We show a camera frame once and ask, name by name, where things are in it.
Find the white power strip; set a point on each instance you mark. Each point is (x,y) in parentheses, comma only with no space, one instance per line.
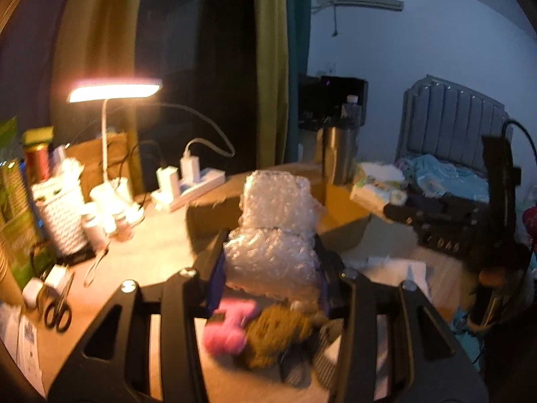
(174,193)

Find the white wall air conditioner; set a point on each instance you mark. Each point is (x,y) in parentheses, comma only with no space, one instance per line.
(391,5)

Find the black handled scissors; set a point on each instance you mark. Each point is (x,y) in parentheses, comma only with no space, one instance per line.
(58,313)

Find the green snack bag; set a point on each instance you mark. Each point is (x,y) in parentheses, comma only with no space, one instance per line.
(28,252)

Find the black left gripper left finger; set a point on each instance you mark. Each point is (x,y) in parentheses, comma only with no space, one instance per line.
(110,363)

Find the brown cardboard box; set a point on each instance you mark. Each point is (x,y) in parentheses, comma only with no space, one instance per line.
(341,226)

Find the clear bubble wrap roll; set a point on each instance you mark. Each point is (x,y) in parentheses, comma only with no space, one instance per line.
(271,253)

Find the yellow green curtain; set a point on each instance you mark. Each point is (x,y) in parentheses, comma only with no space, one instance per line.
(272,65)

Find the pink plush toy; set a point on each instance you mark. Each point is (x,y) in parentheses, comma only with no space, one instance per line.
(224,332)

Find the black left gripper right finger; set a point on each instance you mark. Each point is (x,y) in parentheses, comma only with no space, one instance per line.
(425,362)

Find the white pill bottle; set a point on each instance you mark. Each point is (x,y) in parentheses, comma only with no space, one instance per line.
(95,232)

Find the red tin can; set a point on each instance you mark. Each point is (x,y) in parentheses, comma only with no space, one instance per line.
(37,163)

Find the stainless steel travel tumbler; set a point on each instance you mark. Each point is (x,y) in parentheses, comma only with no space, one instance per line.
(339,148)

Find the white waffle cloth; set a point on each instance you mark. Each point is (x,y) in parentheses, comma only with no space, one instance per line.
(391,272)

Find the clear plastic water bottle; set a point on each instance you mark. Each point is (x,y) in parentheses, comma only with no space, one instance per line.
(351,112)

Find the grey padded headboard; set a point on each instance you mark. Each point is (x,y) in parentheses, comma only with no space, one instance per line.
(448,120)

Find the white woven storage basket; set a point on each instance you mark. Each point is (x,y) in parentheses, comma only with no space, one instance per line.
(61,214)

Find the white usb charger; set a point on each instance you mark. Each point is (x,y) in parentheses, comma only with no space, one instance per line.
(190,170)

